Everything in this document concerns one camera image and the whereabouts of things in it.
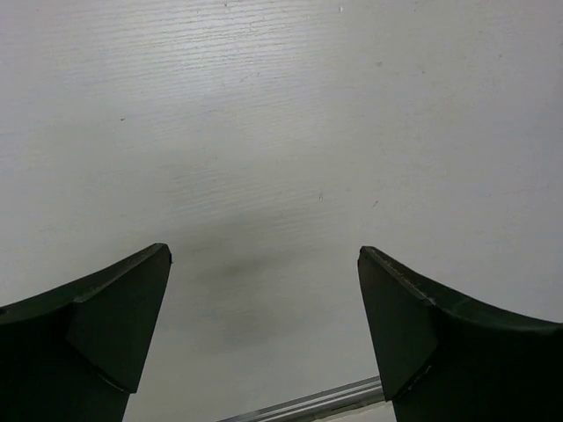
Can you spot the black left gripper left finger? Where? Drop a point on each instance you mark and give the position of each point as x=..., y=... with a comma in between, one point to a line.
x=77, y=352

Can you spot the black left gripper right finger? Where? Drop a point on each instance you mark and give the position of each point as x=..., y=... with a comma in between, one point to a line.
x=445, y=356

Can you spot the aluminium table rail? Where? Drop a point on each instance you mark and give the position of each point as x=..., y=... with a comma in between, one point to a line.
x=354, y=395

